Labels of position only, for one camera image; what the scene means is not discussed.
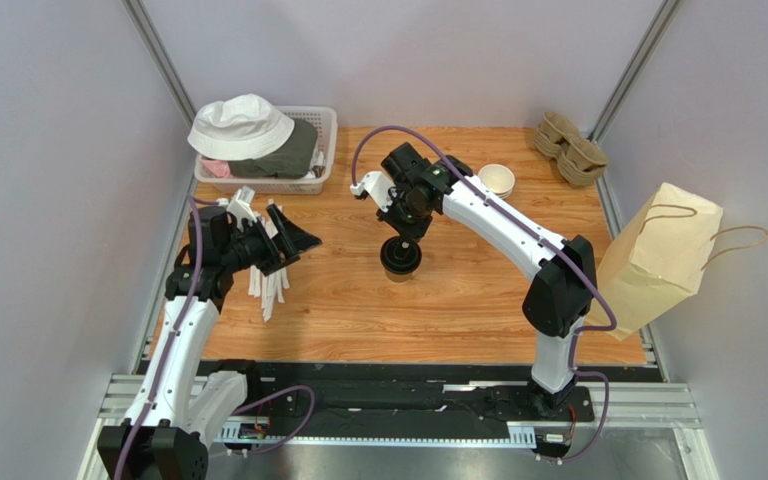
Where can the kraft paper bag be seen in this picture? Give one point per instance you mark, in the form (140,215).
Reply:
(659,258)

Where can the wrapped white straws bundle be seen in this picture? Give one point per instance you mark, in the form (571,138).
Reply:
(269,290)

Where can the pink cloth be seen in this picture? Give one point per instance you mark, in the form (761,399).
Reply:
(216,168)

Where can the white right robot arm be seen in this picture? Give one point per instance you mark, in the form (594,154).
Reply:
(561,271)

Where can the brown paper coffee cup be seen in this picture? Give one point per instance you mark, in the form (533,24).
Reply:
(400,273)

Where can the white bucket hat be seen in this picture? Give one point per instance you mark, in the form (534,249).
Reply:
(242,128)

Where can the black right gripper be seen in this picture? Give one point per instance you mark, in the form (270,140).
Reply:
(399,217)

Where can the aluminium frame rail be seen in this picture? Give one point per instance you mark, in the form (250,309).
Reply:
(648,406)

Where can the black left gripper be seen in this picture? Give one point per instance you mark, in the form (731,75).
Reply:
(295,238)

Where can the stack of paper cups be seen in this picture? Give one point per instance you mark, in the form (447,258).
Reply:
(499,179)

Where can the black plastic cup lid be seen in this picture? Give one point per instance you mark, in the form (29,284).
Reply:
(400,251)

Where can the olive green cloth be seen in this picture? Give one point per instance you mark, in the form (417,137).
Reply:
(290,161)

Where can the white plastic basket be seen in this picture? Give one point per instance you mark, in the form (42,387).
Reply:
(324,119)

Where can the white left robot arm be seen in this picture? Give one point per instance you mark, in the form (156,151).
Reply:
(166,432)

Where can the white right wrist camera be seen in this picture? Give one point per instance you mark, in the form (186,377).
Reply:
(377,186)

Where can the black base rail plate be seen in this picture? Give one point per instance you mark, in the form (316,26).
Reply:
(412,402)

